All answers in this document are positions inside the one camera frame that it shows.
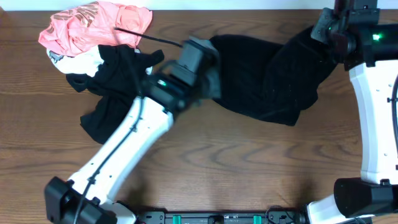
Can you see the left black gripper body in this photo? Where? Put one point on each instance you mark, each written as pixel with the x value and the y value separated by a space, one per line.
pixel 209 88

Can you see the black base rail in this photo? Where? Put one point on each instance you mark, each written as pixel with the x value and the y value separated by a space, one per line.
pixel 267 217

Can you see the pink printed shirt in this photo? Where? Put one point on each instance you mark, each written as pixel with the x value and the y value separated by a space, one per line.
pixel 74 31

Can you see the white printed shirt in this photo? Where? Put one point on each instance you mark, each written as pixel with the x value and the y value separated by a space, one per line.
pixel 104 61

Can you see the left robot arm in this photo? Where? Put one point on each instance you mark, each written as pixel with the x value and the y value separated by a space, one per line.
pixel 88 196

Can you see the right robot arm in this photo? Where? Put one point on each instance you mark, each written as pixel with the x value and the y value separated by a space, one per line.
pixel 368 50

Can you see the black crumpled garment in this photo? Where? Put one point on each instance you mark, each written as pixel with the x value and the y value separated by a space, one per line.
pixel 118 94

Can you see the black velvet skirt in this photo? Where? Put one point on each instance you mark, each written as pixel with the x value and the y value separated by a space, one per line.
pixel 268 81

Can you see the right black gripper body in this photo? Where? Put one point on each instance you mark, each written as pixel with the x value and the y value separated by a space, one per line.
pixel 329 30

